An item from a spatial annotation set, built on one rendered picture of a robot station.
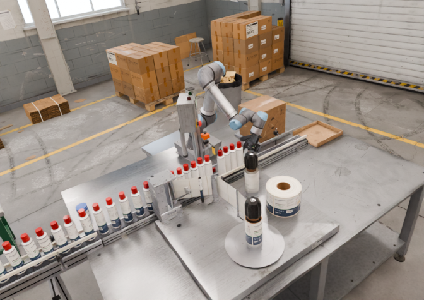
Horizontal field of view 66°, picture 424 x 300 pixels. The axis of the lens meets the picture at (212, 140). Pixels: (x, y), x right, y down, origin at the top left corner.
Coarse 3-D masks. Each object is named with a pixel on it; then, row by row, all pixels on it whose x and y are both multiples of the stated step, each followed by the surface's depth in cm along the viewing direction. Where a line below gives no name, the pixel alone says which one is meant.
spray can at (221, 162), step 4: (220, 152) 211; (220, 156) 213; (224, 156) 214; (220, 160) 213; (224, 160) 215; (220, 164) 215; (224, 164) 216; (220, 168) 217; (224, 168) 217; (220, 172) 219; (224, 172) 219
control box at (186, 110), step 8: (184, 96) 196; (192, 96) 195; (184, 104) 186; (192, 104) 187; (184, 112) 189; (192, 112) 189; (184, 120) 191; (192, 120) 191; (184, 128) 194; (192, 128) 194
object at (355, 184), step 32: (224, 128) 292; (288, 128) 282; (160, 160) 256; (288, 160) 240; (320, 160) 236; (352, 160) 233; (384, 160) 229; (64, 192) 231; (96, 192) 228; (128, 192) 225; (320, 192) 207; (352, 192) 204; (384, 192) 201; (96, 224) 200; (352, 224) 181; (96, 256) 178; (128, 256) 176; (160, 256) 174; (320, 256) 165; (128, 288) 159; (160, 288) 157; (192, 288) 156
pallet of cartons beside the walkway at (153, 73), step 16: (112, 48) 576; (128, 48) 565; (144, 48) 555; (160, 48) 545; (176, 48) 539; (112, 64) 575; (128, 64) 527; (144, 64) 508; (160, 64) 529; (176, 64) 548; (128, 80) 553; (144, 80) 518; (160, 80) 538; (176, 80) 560; (144, 96) 529; (160, 96) 548
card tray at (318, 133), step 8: (304, 128) 276; (312, 128) 277; (320, 128) 276; (328, 128) 274; (336, 128) 267; (312, 136) 265; (320, 136) 264; (328, 136) 263; (336, 136) 261; (312, 144) 255; (320, 144) 252
